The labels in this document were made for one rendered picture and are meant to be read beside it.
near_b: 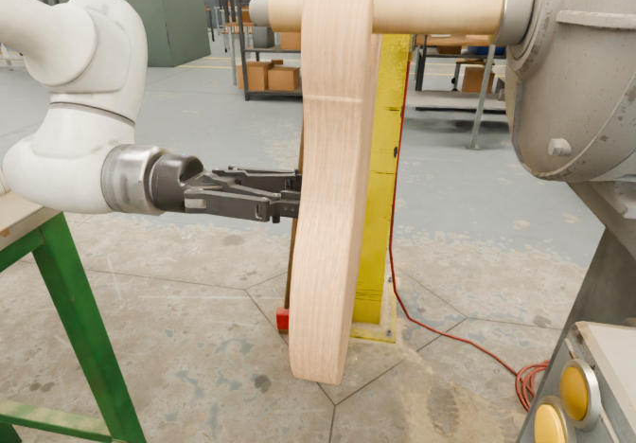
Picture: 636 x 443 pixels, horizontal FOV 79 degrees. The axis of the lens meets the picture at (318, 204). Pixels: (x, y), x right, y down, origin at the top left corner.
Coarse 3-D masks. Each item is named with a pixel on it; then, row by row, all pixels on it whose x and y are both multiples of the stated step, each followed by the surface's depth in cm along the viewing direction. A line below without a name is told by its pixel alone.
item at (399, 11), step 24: (288, 0) 31; (384, 0) 30; (408, 0) 30; (432, 0) 29; (456, 0) 29; (480, 0) 29; (288, 24) 32; (384, 24) 31; (408, 24) 30; (432, 24) 30; (456, 24) 30; (480, 24) 29
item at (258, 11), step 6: (252, 0) 32; (258, 0) 32; (264, 0) 32; (252, 6) 32; (258, 6) 32; (264, 6) 32; (252, 12) 32; (258, 12) 32; (264, 12) 32; (252, 18) 33; (258, 18) 32; (264, 18) 32; (258, 24) 33; (264, 24) 33
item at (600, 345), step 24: (576, 336) 19; (600, 336) 18; (624, 336) 18; (600, 360) 17; (624, 360) 17; (552, 384) 20; (600, 384) 17; (624, 384) 16; (624, 408) 15; (528, 432) 22; (576, 432) 17; (600, 432) 16; (624, 432) 15
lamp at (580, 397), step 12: (576, 360) 18; (564, 372) 18; (576, 372) 17; (588, 372) 17; (564, 384) 18; (576, 384) 17; (588, 384) 16; (564, 396) 17; (576, 396) 17; (588, 396) 16; (564, 408) 18; (576, 408) 17; (588, 408) 16; (600, 408) 16; (576, 420) 17; (588, 420) 16
